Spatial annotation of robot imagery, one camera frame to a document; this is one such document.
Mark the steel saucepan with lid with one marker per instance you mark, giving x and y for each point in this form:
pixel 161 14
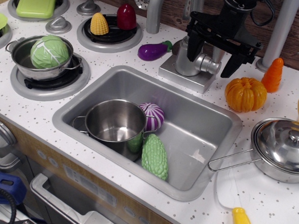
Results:
pixel 274 150

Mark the purple toy eggplant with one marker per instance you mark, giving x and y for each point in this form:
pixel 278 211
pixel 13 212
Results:
pixel 150 52

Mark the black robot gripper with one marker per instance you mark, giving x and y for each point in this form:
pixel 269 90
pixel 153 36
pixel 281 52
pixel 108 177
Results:
pixel 226 31

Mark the green toy bitter gourd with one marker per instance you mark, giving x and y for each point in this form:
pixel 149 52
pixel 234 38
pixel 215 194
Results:
pixel 154 157

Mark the yellow handled toy knife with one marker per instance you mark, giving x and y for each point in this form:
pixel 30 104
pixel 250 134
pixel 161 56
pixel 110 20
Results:
pixel 229 195

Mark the rear left stove burner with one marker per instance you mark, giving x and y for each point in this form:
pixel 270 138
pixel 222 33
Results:
pixel 61 6

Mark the orange toy pumpkin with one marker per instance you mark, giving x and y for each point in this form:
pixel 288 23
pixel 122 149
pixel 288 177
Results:
pixel 245 94

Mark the stove burner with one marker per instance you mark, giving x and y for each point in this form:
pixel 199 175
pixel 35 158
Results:
pixel 61 6
pixel 5 36
pixel 67 85
pixel 116 40

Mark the steel pot in sink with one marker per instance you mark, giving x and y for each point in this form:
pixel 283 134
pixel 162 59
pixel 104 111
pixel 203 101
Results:
pixel 118 124

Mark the silver curved faucet spout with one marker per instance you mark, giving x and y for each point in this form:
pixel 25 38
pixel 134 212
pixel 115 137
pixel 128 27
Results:
pixel 154 13

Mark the yellow toy corn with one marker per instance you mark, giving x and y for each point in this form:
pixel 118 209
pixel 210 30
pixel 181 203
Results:
pixel 99 25

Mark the silver faucet lever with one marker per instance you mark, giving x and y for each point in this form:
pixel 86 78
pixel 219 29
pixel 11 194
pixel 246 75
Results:
pixel 209 59

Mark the green plastic cutting board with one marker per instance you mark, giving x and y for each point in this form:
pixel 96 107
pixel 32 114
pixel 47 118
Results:
pixel 35 8

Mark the front left stove burner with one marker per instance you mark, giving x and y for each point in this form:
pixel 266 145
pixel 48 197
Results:
pixel 67 85

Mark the far left stove burner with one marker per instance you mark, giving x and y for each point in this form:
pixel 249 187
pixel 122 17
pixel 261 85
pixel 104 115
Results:
pixel 5 36

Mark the grey stove knob middle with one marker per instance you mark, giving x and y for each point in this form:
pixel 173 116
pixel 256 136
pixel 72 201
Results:
pixel 58 26

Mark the grey stove knob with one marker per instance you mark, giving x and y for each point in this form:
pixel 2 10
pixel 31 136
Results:
pixel 88 8
pixel 58 26

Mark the rear right stove burner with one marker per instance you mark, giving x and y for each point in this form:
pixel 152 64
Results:
pixel 116 40

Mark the steel pot on burner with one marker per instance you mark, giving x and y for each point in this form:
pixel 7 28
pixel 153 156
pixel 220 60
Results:
pixel 20 53

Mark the blue clamp device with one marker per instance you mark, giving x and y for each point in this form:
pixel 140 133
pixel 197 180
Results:
pixel 14 186

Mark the green toy cabbage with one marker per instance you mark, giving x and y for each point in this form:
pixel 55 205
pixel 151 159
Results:
pixel 49 51

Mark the purple white toy onion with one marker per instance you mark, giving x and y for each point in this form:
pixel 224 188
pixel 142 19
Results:
pixel 155 116

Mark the grey stove knob rear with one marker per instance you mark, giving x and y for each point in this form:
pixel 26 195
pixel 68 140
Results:
pixel 88 8

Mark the orange toy carrot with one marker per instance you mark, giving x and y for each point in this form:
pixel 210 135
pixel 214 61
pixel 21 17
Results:
pixel 272 77

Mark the dark red toy pepper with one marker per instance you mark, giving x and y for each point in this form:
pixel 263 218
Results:
pixel 126 17

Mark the grey oven door handle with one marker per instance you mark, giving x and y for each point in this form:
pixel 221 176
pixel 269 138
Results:
pixel 68 213

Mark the silver vertical post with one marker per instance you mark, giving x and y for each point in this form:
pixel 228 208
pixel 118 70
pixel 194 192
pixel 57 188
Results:
pixel 279 35

